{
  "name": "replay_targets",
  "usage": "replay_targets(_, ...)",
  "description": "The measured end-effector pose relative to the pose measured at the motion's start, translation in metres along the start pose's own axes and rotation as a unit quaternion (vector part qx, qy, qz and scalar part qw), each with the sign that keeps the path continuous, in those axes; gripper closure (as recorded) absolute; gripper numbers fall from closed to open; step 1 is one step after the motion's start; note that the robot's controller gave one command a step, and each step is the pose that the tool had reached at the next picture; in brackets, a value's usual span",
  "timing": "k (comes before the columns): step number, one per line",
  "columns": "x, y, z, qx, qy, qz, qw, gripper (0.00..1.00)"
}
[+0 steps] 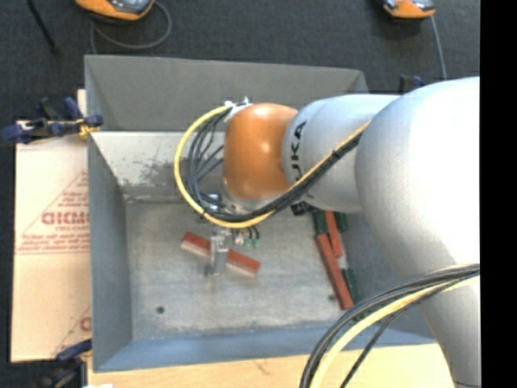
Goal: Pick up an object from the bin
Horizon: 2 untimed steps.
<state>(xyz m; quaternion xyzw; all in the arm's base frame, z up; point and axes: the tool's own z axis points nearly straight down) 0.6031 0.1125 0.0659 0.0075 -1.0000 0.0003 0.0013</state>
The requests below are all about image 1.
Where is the brown cardboard board, red print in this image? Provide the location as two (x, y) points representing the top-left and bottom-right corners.
(9, 88), (95, 364)

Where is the red-brown block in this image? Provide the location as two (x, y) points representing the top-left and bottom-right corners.
(314, 233), (355, 311)
(324, 210), (345, 259)
(179, 231), (261, 279)

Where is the grey metal bin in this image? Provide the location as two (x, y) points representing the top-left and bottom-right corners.
(83, 54), (438, 373)

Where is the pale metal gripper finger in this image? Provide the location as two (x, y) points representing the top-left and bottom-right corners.
(204, 235), (218, 278)
(216, 235), (230, 276)

